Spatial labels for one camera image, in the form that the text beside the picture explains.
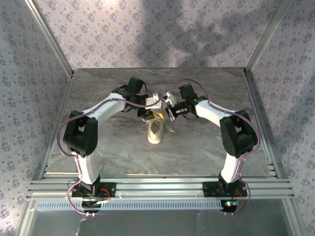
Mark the black left control board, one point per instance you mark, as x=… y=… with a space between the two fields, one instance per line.
x=89 y=204

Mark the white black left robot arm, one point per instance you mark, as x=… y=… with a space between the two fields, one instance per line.
x=81 y=135

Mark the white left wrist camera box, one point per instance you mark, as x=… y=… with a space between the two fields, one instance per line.
x=154 y=102

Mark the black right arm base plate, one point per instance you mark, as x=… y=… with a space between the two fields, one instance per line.
x=209 y=189

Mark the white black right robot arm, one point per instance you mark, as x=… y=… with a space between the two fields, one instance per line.
x=238 y=134

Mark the black control board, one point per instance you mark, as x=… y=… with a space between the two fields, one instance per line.
x=230 y=206
x=89 y=204

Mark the aluminium mounting rail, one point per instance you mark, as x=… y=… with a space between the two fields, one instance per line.
x=160 y=188

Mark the grey metal panel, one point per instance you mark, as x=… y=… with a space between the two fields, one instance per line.
x=160 y=223

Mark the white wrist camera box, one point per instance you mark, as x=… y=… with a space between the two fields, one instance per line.
x=170 y=98
x=154 y=102

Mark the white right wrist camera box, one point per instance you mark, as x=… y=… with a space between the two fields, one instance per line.
x=170 y=98

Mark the black right control board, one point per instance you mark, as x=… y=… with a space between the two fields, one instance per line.
x=230 y=206

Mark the white canvas shoe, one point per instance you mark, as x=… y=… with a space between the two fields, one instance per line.
x=155 y=135

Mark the aluminium frame post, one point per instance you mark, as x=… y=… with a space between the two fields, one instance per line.
x=49 y=37
x=268 y=34

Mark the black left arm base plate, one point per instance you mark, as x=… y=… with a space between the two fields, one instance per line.
x=110 y=189

